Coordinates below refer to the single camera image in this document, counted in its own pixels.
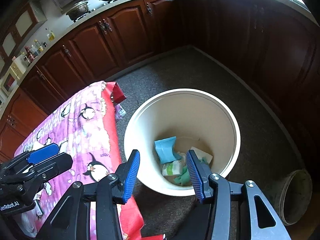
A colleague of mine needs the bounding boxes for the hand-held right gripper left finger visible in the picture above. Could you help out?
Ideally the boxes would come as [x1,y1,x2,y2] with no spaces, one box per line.
[35,149,141,240]

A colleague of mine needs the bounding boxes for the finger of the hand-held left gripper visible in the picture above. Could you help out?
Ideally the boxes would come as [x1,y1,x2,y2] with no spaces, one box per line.
[17,152,74,196]
[0,143,59,175]

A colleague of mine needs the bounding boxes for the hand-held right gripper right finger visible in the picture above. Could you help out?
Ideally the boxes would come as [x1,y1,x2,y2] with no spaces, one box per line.
[186,149,292,240]

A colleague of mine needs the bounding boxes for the white green wipes packet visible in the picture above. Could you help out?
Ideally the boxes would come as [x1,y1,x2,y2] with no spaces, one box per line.
[161,155,188,177]

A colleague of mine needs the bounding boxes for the blue packet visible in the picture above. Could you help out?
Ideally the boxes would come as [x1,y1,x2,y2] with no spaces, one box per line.
[154,136,182,162]

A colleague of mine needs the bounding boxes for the white round bin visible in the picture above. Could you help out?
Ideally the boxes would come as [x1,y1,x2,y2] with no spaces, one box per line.
[124,88,241,197]

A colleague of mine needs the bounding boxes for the pink penguin blanket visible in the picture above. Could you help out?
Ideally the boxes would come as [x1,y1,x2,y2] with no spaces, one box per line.
[14,81,121,235]

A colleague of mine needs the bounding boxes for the red tablecloth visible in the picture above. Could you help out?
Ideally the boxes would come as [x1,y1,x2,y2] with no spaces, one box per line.
[100,80,166,240]

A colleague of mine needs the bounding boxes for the white microwave oven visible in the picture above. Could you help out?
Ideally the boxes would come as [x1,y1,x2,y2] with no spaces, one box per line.
[1,71,18,94]

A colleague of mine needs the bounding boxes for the cream small drawer box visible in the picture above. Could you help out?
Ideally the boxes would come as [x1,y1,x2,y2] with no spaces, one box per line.
[10,57,26,75]

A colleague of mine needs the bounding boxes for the old grey bucket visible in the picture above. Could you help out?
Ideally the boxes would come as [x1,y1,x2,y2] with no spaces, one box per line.
[278,169,313,225]

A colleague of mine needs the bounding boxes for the brown kitchen base cabinets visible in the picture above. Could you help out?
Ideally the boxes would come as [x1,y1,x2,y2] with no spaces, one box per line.
[0,0,320,160]

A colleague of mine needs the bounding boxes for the dark cooking pot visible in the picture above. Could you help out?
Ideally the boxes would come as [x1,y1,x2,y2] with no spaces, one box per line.
[65,0,90,21]

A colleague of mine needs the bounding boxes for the gas stove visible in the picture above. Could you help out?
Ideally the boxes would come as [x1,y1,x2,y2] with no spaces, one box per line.
[72,0,128,22]

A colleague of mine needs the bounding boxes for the brown wall cabinet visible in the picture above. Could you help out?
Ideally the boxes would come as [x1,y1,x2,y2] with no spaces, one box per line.
[0,0,48,63]

